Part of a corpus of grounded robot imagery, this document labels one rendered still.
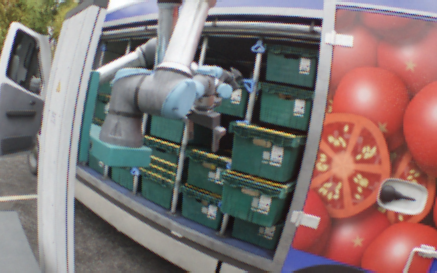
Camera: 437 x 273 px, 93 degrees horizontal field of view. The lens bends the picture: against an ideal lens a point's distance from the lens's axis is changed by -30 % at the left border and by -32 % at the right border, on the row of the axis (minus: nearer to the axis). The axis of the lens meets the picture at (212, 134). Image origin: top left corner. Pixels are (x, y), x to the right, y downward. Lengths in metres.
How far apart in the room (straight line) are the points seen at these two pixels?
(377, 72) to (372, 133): 0.34
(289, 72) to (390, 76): 0.69
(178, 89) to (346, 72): 1.06
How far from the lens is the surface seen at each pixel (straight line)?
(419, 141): 1.56
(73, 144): 0.92
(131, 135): 0.84
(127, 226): 2.46
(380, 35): 1.66
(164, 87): 0.77
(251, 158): 1.57
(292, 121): 1.78
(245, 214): 1.63
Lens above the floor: 1.46
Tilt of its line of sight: 4 degrees down
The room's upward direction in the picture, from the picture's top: 11 degrees clockwise
